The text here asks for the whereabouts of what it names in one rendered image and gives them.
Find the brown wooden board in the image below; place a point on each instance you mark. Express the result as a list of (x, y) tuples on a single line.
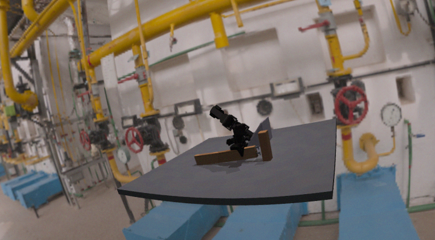
[(225, 156)]

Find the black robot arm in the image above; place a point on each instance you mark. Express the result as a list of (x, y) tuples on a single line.
[(229, 122)]

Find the brown wooden post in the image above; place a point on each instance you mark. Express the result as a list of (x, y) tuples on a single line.
[(265, 145)]

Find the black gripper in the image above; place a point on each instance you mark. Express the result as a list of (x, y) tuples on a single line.
[(240, 143)]

